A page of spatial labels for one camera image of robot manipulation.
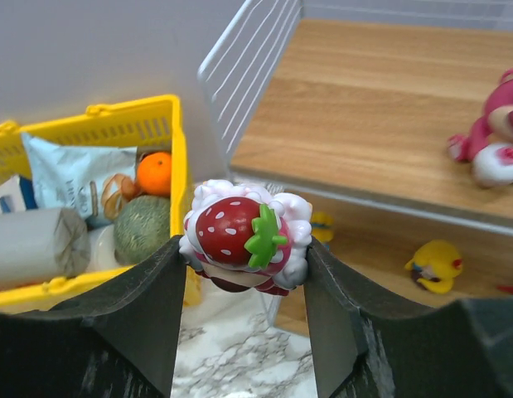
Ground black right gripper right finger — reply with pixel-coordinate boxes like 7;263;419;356
303;241;513;397

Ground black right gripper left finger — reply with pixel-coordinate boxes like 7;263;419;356
0;237;186;397

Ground yellow duck figure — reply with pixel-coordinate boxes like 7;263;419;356
404;240;463;294

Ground yellow blue small figure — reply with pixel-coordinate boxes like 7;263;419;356
311;211;334;247

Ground pink strawberry cake figure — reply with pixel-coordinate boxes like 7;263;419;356
179;180;312;296

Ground red haired mermaid figure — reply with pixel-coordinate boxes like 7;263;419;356
496;285;513;295

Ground pink bear strawberry figure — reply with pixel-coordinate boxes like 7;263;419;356
448;68;513;188

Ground green melon toy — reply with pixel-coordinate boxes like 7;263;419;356
114;196;171;265

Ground grey paper roll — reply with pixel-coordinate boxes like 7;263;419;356
0;208;91;290

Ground light blue snack bag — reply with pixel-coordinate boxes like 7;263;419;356
21;133;138;228

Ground orange fruit toy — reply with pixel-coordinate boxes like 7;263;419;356
136;152;172;197

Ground white blue carton box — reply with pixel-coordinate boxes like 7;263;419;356
0;174;37;214

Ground yellow plastic shopping basket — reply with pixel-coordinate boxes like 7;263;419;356
0;95;194;313

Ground white wire wooden shelf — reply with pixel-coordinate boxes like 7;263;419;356
196;0;513;337

